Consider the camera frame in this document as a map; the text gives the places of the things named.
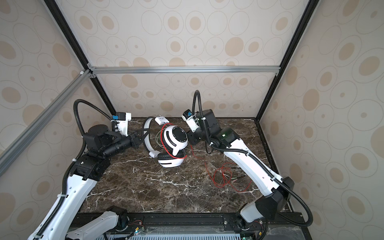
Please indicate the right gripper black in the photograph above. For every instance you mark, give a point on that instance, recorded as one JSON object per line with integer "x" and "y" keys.
{"x": 191, "y": 139}

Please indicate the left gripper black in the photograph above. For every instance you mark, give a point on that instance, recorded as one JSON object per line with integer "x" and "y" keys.
{"x": 136, "y": 139}

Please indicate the white black headphones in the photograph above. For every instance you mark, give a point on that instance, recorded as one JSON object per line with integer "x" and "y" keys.
{"x": 173, "y": 138}

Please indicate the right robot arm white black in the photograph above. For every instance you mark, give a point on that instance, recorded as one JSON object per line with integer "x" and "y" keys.
{"x": 276, "y": 191}

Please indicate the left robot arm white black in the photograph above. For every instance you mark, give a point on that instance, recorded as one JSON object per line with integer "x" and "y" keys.
{"x": 100, "y": 143}

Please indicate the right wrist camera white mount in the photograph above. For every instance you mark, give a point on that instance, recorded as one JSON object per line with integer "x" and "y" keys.
{"x": 192, "y": 121}

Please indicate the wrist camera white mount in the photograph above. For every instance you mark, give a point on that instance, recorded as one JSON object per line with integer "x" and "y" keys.
{"x": 120, "y": 122}
{"x": 192, "y": 121}

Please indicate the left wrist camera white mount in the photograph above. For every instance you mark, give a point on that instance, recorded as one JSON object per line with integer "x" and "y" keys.
{"x": 120, "y": 122}

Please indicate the aluminium rail back wall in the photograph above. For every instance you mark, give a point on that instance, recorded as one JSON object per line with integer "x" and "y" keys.
{"x": 185, "y": 70}

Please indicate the aluminium rail wall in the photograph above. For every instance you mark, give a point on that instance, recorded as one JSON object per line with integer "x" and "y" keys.
{"x": 185, "y": 70}
{"x": 28, "y": 135}

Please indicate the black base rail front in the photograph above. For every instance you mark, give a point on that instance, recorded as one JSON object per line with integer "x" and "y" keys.
{"x": 178, "y": 226}

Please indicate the aluminium rail left wall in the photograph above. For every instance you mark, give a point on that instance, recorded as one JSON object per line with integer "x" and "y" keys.
{"x": 28, "y": 135}

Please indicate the black frame post left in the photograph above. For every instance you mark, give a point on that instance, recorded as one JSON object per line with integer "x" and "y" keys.
{"x": 66, "y": 30}

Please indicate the black frame post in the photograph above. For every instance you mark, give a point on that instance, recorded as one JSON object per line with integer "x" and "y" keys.
{"x": 302, "y": 25}
{"x": 66, "y": 30}

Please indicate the black frame post right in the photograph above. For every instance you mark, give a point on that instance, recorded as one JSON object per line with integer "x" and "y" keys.
{"x": 302, "y": 25}

